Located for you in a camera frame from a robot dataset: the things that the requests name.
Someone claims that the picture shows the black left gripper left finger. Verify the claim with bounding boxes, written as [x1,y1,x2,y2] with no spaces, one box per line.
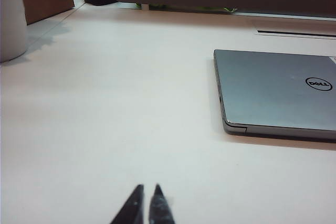
[109,184,145,224]

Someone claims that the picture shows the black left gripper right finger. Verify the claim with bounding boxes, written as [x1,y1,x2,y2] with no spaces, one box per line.
[148,183,176,224]

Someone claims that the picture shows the grey Dell laptop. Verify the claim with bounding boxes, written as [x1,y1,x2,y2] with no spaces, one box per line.
[213,48,336,144]

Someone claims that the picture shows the white plant pot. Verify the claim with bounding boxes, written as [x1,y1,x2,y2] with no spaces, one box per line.
[0,0,28,63]

